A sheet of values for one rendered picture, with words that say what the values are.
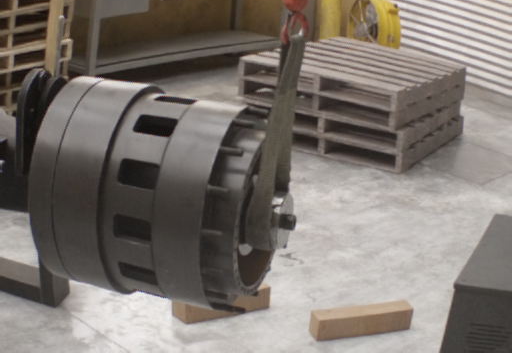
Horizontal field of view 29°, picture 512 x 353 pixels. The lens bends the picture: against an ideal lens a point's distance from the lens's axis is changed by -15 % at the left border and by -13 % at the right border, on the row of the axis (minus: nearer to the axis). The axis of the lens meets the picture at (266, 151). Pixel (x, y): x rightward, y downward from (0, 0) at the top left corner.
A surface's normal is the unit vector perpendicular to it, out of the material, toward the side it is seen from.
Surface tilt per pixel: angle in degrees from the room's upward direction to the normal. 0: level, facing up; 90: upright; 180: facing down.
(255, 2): 90
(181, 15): 90
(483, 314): 90
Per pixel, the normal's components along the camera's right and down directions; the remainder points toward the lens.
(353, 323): 0.28, 0.29
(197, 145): -0.14, -0.59
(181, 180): -0.22, -0.29
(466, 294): -0.38, 0.23
